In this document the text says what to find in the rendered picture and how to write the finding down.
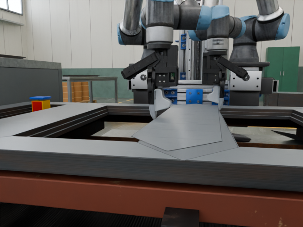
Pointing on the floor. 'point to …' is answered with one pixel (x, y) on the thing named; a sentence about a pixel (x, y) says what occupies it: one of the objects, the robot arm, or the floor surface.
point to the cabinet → (283, 66)
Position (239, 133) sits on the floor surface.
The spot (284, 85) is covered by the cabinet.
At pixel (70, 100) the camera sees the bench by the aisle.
